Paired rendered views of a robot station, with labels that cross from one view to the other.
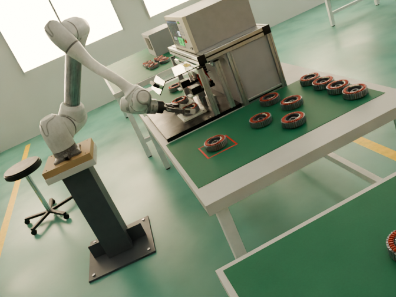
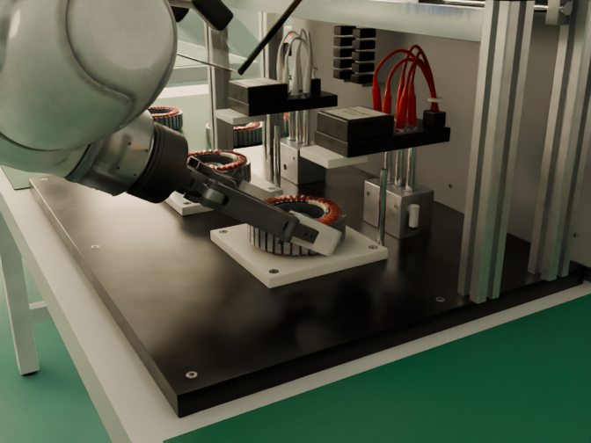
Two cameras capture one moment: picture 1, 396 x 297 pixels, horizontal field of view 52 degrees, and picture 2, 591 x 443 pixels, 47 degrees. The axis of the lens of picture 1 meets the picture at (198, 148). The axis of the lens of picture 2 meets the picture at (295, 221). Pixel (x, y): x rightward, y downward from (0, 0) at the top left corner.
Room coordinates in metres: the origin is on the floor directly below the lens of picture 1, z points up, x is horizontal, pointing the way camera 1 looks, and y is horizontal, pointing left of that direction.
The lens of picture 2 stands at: (1.69, 0.21, 1.08)
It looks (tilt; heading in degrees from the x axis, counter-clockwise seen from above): 21 degrees down; 339
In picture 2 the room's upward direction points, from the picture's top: straight up
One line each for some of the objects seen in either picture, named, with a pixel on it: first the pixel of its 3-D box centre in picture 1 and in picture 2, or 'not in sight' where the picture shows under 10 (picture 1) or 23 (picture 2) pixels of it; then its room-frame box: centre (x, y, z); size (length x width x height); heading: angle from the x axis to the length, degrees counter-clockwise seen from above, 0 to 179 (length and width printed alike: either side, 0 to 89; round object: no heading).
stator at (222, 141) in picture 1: (215, 142); not in sight; (1.82, -0.09, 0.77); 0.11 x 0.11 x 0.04
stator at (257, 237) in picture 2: (190, 109); (295, 223); (2.36, -0.05, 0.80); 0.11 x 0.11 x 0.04
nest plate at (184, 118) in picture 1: (191, 113); (295, 243); (2.36, -0.05, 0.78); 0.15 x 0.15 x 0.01; 9
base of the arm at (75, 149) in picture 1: (66, 152); not in sight; (2.50, 0.78, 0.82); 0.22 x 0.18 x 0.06; 9
